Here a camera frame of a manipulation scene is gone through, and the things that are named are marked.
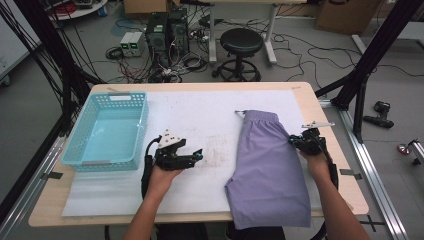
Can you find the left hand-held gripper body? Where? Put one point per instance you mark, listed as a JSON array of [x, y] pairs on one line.
[[168, 160]]

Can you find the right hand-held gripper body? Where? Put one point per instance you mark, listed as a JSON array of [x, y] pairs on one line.
[[315, 143]]

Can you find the purple shorts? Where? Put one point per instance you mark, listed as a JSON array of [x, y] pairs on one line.
[[266, 173]]

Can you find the light blue plastic basket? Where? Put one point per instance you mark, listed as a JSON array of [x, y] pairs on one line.
[[110, 140]]

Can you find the person's left hand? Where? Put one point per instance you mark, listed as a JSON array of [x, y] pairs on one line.
[[160, 181]]

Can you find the person's right hand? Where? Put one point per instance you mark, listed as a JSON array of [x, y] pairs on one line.
[[318, 166]]

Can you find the white foam mat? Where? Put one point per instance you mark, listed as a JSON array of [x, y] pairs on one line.
[[200, 110]]

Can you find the grey tape piece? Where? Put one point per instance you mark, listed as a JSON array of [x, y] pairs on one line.
[[53, 175], [350, 173]]

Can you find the tan tape strip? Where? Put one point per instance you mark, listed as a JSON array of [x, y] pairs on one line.
[[350, 206]]

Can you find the person's dark pants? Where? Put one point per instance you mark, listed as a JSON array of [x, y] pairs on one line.
[[183, 233]]

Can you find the red caster wheel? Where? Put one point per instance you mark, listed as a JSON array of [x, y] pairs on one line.
[[403, 149]]

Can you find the black round stool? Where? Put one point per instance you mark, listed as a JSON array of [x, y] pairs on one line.
[[241, 41]]

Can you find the black computer tower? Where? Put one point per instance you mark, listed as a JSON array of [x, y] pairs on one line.
[[179, 33], [156, 33]]

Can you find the white bench power supply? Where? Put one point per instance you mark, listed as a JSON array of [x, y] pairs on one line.
[[125, 41], [138, 41]]

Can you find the large cardboard box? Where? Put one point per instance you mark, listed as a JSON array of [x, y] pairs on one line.
[[346, 16]]

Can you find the small cardboard box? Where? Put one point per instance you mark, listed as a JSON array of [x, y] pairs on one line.
[[143, 6]]

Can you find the round white table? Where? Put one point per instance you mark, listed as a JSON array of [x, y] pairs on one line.
[[80, 12]]

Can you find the aluminium floor rail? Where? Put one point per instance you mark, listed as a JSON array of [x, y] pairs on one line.
[[30, 190], [366, 166]]

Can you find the black metal frame post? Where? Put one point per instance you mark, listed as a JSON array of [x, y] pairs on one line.
[[46, 30], [376, 50]]

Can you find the white desk frame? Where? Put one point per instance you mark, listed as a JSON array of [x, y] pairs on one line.
[[212, 33]]

